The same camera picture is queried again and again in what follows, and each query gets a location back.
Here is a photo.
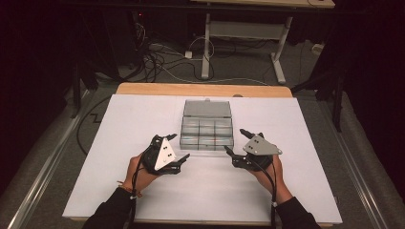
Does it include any person's right hand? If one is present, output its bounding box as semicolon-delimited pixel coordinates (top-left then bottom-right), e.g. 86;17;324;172
250;155;294;204

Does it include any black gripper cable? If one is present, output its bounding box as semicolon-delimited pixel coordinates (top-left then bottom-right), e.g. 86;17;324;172
254;158;279;229
128;152;148;229

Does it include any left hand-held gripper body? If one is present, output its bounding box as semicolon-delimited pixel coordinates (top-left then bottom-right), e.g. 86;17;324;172
140;134;182;176

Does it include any clear plastic compartment box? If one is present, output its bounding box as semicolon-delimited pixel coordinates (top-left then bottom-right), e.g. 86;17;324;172
179;98;235;152

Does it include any black floor cable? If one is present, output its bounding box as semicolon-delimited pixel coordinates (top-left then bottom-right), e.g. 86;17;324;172
75;94;113;156

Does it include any person's left hand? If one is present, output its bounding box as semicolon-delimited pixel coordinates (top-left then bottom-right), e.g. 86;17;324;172
122;153;160;195

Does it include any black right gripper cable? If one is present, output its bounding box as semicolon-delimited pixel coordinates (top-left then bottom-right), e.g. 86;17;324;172
254;158;279;229

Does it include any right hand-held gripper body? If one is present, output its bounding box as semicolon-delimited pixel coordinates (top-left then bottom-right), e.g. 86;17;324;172
231;133;284;173

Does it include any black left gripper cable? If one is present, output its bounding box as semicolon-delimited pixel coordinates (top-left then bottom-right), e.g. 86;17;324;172
128;152;148;229

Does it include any white desk frame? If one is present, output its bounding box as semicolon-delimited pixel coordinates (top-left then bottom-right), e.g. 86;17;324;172
190;0;336;85

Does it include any aluminium floor rail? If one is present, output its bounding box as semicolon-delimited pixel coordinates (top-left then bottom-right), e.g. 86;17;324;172
6;89;91;229
318;101;390;229

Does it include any black metal stand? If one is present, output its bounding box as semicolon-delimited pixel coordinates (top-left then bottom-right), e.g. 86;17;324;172
71;60;99;119
290;63;347;133

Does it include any bundle of black cables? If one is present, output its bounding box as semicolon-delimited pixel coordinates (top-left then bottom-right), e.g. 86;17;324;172
133;22;168;84

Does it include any white table cover board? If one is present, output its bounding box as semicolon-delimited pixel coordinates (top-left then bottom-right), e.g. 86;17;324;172
62;94;343;224

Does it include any beaded wrist bracelet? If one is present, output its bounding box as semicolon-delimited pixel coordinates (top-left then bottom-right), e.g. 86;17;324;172
117;180;143;198

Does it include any white floor cable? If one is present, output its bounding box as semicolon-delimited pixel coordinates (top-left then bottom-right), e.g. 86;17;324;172
159;36;268;86

